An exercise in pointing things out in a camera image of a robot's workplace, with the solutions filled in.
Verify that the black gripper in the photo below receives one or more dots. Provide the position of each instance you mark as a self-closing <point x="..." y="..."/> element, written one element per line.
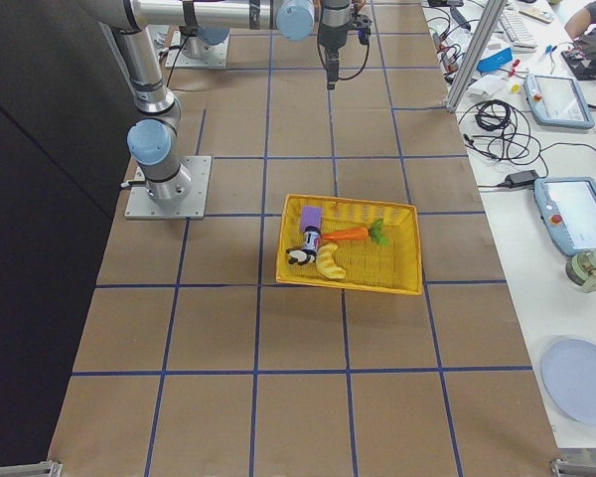
<point x="332" y="37"/>

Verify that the small printed can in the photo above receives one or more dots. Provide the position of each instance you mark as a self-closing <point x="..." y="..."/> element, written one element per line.
<point x="311" y="239"/>

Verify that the panda toy figure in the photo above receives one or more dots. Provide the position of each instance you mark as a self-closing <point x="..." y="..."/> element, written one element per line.
<point x="301" y="256"/>

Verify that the aluminium frame post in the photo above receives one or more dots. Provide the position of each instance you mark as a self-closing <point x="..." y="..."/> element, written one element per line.
<point x="483" y="32"/>

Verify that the white keyboard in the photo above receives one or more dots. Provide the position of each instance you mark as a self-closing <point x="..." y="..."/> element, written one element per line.
<point x="516" y="32"/>

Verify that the glass jar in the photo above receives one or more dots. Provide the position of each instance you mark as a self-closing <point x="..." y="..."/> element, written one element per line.
<point x="581" y="270"/>

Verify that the yellow wicker basket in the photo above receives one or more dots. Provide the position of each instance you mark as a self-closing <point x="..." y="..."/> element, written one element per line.
<point x="394" y="268"/>

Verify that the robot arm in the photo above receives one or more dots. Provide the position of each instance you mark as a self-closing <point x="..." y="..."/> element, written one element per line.
<point x="152" y="140"/>
<point x="294" y="19"/>

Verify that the grey teach pendant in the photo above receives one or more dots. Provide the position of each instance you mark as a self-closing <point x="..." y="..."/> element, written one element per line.
<point x="568" y="209"/>
<point x="557" y="102"/>

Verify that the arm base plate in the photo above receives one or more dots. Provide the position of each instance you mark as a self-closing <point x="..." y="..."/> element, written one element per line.
<point x="205" y="50"/>
<point x="182" y="197"/>

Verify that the light blue plate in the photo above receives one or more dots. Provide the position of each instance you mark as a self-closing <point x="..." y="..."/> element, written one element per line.
<point x="568" y="370"/>

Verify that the toy croissant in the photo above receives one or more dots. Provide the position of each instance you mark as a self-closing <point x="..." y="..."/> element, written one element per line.
<point x="326" y="264"/>

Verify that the purple cube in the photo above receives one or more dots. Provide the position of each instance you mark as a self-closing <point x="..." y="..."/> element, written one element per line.
<point x="311" y="218"/>

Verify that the orange toy carrot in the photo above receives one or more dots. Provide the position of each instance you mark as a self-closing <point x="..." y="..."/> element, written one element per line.
<point x="373" y="232"/>

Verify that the blue box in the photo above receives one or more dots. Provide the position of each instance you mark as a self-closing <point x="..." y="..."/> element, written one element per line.
<point x="492" y="60"/>

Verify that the black power adapter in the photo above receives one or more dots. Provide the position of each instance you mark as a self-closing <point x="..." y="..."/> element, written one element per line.
<point x="521" y="179"/>

